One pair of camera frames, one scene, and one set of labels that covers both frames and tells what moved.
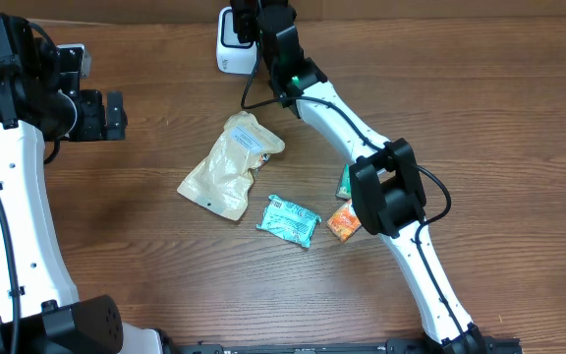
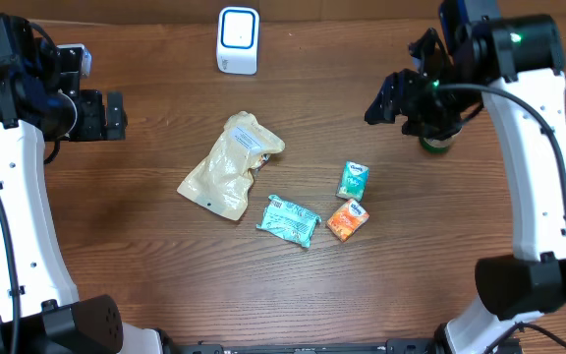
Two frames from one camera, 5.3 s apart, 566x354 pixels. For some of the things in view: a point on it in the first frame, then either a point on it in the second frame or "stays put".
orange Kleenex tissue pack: x=345 y=221 stays put
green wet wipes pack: x=289 y=220 stays put
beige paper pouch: x=222 y=183 stays put
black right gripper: x=247 y=21 to x=400 y=100
